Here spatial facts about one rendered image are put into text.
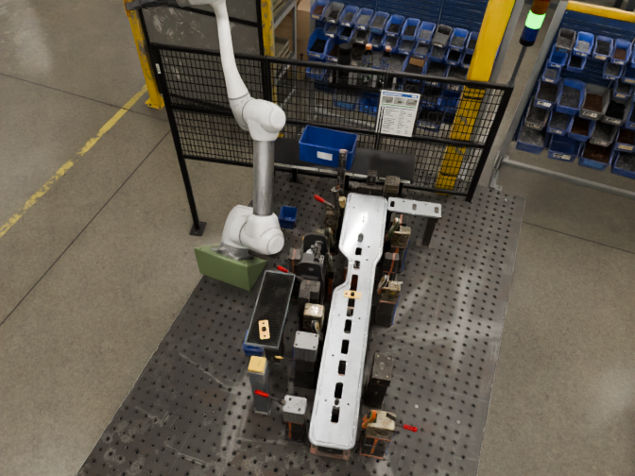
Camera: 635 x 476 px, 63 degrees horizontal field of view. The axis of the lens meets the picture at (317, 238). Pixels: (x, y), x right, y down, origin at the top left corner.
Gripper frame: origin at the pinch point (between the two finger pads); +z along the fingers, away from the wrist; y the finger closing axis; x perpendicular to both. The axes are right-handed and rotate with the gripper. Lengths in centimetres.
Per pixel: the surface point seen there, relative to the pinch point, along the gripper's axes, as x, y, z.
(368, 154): 87, -73, -87
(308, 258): 121, 9, -61
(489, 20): 29, -36, -154
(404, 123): 72, -66, -110
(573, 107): 83, -157, -223
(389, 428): 178, 58, -94
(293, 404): 166, 57, -57
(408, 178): 102, -61, -109
